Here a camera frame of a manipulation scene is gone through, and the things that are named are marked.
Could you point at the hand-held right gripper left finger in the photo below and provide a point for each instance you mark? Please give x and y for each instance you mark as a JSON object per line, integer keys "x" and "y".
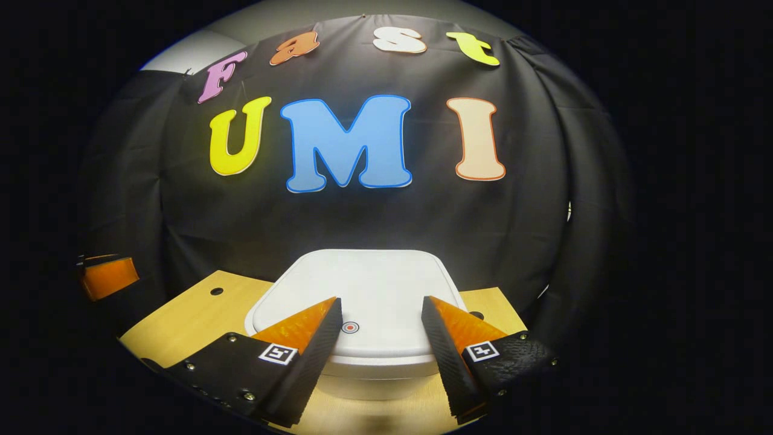
{"x": 311, "y": 368}

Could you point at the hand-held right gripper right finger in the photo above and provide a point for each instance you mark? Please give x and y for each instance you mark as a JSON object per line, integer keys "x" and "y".
{"x": 450, "y": 362}

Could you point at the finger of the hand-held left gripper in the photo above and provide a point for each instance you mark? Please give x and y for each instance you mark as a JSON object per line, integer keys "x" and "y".
{"x": 109, "y": 278}

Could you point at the white desktop garbage bin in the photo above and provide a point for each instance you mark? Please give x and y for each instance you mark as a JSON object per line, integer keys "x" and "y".
{"x": 374, "y": 284}

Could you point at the wooden desktop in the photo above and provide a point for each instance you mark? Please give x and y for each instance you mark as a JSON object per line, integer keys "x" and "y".
{"x": 181, "y": 326}

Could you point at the black backdrop cloth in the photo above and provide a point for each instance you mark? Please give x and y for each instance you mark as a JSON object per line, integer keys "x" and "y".
{"x": 241, "y": 229}

